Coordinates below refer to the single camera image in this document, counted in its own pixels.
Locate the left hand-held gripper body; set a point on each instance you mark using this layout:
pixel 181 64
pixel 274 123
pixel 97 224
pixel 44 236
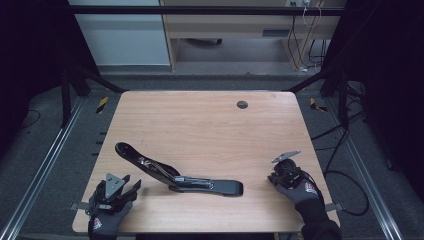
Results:
pixel 111 196

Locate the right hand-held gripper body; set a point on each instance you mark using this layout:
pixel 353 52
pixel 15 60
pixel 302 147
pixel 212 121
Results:
pixel 286 173

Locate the black stapler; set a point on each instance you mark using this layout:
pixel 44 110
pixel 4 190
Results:
pixel 200 185

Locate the person's right hand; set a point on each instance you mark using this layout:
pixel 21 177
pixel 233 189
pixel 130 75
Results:
pixel 301 193

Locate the grey tape tab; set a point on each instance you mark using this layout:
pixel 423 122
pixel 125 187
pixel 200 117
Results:
pixel 78 206
pixel 335 207

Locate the yellow black striped tape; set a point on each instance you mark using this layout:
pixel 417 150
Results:
pixel 315 106

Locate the dark round table grommet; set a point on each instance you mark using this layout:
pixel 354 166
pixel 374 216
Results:
pixel 242 104

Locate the white cabinet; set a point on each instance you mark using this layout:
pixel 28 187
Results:
pixel 123 40

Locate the black curtain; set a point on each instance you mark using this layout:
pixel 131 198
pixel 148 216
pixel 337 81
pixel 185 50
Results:
pixel 30 50
pixel 390 66

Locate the light wooden desk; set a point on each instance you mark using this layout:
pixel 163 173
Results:
pixel 233 23

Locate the aluminium floor rail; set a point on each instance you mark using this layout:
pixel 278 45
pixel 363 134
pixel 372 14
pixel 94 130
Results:
pixel 43 166
pixel 366 173

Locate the black frame strut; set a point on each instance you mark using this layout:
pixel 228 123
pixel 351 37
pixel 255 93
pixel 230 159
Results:
pixel 343 100
pixel 66 100

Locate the black horizontal frame bar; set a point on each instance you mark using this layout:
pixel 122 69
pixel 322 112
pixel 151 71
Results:
pixel 200 10

